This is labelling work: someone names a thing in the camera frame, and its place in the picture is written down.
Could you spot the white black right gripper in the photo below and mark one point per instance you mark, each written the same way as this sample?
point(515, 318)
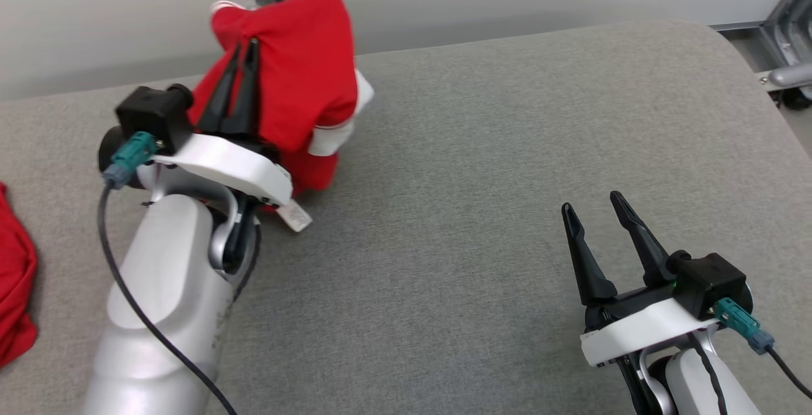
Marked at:
point(641, 329)

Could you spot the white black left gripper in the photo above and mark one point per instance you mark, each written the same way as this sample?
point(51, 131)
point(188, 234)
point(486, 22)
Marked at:
point(235, 164)

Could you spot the red shirt with white sleeves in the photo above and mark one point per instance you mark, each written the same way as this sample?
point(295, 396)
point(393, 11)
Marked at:
point(304, 59)

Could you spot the red shorts with number print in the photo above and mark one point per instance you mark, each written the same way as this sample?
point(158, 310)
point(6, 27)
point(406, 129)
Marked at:
point(13, 275)

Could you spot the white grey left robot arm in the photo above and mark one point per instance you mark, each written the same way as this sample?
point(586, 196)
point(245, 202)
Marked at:
point(165, 288)

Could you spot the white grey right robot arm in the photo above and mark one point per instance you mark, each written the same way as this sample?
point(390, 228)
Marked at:
point(698, 389)

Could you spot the silver metal cylinder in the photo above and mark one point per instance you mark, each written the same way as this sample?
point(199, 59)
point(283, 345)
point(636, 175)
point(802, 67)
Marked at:
point(793, 76)

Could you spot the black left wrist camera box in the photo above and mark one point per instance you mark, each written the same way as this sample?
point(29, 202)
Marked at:
point(152, 117)

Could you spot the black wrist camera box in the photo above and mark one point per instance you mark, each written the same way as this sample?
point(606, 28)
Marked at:
point(152, 117)
point(710, 282)

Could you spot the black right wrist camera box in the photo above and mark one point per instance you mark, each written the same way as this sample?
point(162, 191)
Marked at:
point(710, 282)

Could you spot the teal left camera connector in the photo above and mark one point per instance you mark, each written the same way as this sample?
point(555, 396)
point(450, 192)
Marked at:
point(130, 158)

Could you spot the teal camera connector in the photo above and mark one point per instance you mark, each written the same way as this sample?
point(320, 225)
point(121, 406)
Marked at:
point(130, 158)
point(739, 323)

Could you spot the teal right camera connector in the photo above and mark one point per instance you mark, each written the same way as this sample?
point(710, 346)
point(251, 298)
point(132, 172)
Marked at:
point(739, 323)

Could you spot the grey metal frame strut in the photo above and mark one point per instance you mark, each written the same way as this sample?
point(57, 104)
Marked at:
point(790, 28)

